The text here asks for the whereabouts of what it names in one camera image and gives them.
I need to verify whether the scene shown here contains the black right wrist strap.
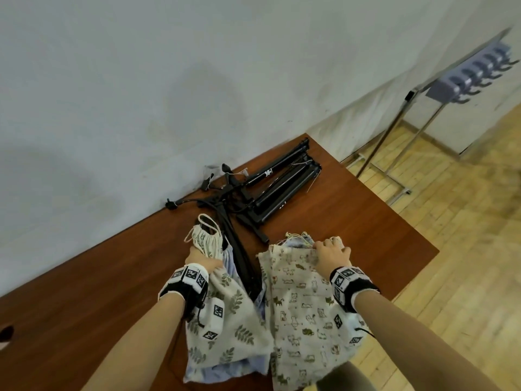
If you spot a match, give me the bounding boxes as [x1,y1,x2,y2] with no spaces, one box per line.
[329,266,382,314]

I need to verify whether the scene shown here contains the pile of black tripods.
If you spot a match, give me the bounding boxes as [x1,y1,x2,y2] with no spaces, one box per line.
[236,157,322,245]

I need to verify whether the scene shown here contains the person's left hand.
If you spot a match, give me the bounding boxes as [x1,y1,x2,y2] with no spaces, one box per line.
[185,244,225,275]

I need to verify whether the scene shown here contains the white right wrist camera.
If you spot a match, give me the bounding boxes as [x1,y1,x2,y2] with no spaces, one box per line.
[332,309,365,346]

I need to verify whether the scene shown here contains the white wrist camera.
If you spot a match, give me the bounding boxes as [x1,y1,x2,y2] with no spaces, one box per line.
[332,309,365,346]
[197,299,227,343]

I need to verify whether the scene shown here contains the black wrist strap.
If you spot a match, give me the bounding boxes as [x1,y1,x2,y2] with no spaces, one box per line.
[157,263,211,322]
[329,266,382,314]

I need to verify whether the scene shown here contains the cat print fabric bag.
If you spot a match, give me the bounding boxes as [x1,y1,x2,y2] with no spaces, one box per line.
[256,231,369,391]

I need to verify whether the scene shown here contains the black left wrist strap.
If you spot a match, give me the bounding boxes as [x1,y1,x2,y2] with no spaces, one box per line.
[157,263,211,322]

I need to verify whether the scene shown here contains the person's right forearm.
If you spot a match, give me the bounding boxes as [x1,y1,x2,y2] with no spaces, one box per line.
[356,289,501,391]

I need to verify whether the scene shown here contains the person's left forearm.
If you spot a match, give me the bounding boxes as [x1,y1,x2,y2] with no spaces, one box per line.
[81,295,186,391]

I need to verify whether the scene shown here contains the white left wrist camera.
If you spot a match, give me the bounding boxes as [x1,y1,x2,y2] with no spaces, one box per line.
[197,299,227,343]

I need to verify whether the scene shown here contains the leaf print bag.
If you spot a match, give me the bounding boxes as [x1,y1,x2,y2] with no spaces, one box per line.
[183,213,274,381]

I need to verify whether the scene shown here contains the person's right hand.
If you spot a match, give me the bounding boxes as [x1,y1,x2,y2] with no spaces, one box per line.
[313,236,353,281]

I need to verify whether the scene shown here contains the metal clothes rack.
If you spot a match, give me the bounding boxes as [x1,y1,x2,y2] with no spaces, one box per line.
[354,28,514,207]

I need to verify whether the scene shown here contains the purple hook rail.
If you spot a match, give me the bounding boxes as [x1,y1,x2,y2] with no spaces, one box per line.
[425,41,520,104]

